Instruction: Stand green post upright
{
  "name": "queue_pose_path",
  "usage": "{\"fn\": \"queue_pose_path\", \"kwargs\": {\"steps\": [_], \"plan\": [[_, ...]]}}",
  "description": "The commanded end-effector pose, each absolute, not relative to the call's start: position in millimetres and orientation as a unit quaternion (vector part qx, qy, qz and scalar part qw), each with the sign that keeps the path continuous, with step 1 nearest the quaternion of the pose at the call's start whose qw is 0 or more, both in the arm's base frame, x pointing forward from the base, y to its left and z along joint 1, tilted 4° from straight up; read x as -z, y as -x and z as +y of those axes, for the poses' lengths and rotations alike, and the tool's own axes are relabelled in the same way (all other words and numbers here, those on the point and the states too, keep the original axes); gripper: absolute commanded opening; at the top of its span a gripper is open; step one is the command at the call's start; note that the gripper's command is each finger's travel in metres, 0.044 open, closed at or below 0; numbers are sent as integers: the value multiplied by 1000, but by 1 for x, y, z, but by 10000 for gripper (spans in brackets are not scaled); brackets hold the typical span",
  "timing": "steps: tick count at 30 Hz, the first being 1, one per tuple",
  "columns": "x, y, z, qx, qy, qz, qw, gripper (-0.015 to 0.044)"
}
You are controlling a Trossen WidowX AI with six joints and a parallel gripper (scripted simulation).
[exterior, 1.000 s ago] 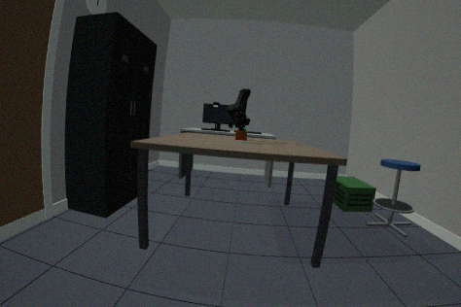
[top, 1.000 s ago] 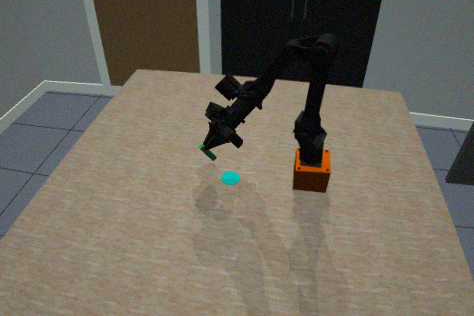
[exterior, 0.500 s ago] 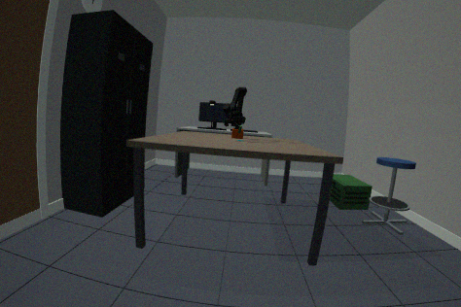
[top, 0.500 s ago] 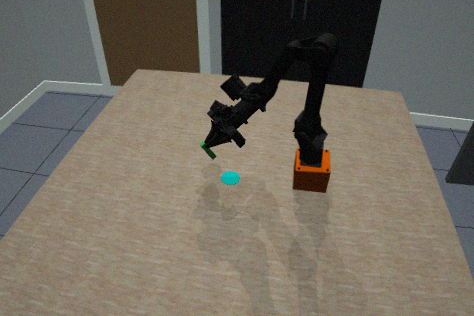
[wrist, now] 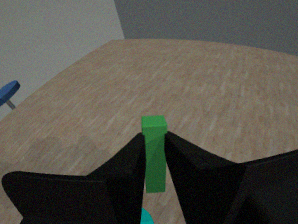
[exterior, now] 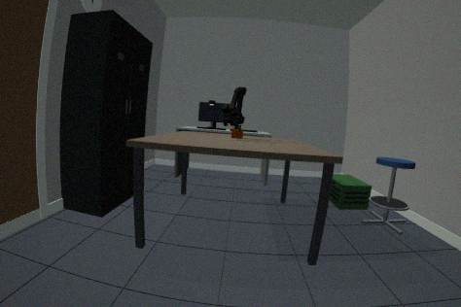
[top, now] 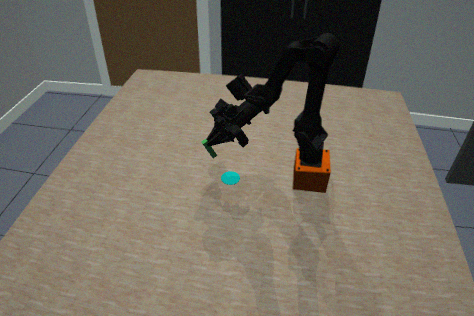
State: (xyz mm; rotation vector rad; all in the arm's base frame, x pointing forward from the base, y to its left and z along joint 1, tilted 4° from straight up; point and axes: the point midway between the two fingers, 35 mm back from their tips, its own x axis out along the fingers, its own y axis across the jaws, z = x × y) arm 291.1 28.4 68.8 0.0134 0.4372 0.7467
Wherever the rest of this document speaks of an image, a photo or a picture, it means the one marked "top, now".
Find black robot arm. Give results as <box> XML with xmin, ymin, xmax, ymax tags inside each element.
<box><xmin>214</xmin><ymin>33</ymin><xmax>339</xmax><ymax>168</ymax></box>

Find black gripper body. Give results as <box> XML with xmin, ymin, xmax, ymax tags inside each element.
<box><xmin>210</xmin><ymin>105</ymin><xmax>252</xmax><ymax>147</ymax></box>

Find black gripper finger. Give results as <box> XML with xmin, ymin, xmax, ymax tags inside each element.
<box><xmin>207</xmin><ymin>125</ymin><xmax>234</xmax><ymax>146</ymax></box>
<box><xmin>206</xmin><ymin>118</ymin><xmax>221</xmax><ymax>142</ymax></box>

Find cyan circle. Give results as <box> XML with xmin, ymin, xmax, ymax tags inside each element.
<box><xmin>221</xmin><ymin>171</ymin><xmax>240</xmax><ymax>185</ymax></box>

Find green rectangular post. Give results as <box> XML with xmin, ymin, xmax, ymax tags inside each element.
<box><xmin>201</xmin><ymin>139</ymin><xmax>217</xmax><ymax>158</ymax></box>

